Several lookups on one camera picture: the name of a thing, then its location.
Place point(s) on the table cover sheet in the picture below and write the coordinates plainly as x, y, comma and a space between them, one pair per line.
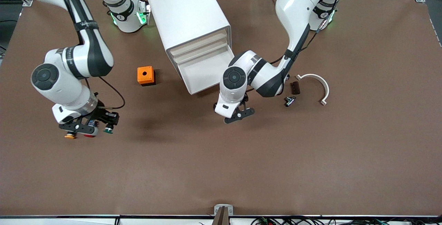
221, 162

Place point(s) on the table edge rail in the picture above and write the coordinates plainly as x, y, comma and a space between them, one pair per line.
103, 216

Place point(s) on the chrome pipe fitting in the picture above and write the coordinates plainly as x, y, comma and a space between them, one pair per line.
290, 101

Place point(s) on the brown terminal block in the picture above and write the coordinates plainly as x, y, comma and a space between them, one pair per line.
295, 88

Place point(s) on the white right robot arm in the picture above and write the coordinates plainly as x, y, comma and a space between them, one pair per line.
58, 90

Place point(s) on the yellow push button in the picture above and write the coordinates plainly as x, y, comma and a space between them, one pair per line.
70, 136

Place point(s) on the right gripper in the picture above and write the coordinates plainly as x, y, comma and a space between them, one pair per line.
100, 112

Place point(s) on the cream plastic drawer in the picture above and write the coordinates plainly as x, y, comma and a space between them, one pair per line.
207, 74
202, 53
198, 45

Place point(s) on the red push button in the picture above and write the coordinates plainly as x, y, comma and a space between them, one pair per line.
90, 134

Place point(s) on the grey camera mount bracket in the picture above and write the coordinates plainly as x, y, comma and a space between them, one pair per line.
216, 211

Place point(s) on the green push button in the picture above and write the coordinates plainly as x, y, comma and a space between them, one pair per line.
108, 131

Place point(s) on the white drawer cabinet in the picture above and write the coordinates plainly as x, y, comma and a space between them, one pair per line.
183, 10

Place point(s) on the orange button box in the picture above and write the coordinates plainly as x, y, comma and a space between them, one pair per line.
141, 78

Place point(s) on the white curved clamp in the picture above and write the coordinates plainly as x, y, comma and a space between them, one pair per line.
326, 89

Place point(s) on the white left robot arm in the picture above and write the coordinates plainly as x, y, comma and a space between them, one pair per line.
297, 7

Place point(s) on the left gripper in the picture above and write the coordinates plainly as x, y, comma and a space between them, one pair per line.
245, 98

